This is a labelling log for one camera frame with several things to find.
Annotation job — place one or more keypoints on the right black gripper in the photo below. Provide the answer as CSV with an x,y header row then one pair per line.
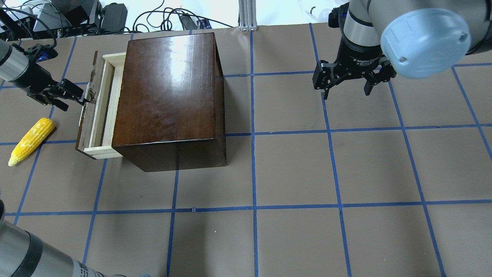
x,y
356,57

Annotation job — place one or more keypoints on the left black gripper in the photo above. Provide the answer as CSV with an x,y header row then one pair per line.
x,y
34,81

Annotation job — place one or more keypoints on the yellow corn cob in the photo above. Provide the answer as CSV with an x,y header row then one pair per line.
x,y
31,140

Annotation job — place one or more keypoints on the light wood drawer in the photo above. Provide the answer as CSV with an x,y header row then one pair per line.
x,y
97,119

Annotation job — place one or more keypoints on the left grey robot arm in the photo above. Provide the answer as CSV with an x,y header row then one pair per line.
x,y
21,68

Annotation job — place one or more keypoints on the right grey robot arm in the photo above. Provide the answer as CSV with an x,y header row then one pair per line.
x,y
381,39

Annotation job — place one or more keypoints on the black power adapter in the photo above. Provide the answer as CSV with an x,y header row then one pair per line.
x,y
114,17

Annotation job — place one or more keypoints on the dark brown wooden cabinet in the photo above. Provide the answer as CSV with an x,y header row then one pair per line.
x,y
171,109

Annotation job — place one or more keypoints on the aluminium frame post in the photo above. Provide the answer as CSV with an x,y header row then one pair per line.
x,y
247,15

